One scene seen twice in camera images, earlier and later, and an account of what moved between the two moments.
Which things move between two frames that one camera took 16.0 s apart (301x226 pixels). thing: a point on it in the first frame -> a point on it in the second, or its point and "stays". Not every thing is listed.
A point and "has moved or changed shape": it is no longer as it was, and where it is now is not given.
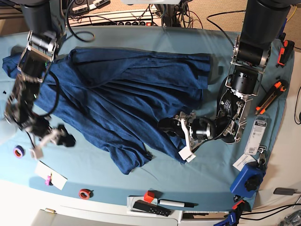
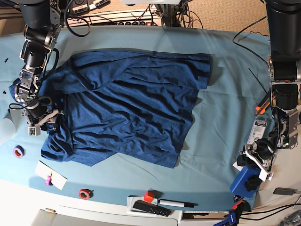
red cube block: [149, 196] stays
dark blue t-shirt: [114, 99] has moved or changed shape
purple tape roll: [19, 151] stays
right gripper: [202, 128] -> [265, 148]
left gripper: [39, 126] -> [40, 107]
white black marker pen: [176, 203] stays
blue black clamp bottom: [234, 216] stays
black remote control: [151, 208] stays
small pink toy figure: [48, 182] stays
